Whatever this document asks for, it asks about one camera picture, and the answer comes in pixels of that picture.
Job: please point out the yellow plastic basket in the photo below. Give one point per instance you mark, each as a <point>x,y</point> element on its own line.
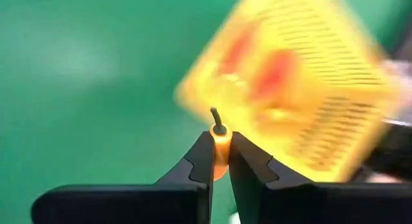
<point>338,56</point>

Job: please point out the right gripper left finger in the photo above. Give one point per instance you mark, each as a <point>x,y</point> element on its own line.
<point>128,204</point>

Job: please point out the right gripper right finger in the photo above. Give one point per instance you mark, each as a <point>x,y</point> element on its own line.
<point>322,204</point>

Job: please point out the orange chili pepper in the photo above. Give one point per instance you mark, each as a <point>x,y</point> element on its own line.
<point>221,146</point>

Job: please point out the green table mat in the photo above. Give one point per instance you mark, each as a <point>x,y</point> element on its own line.
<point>80,105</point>

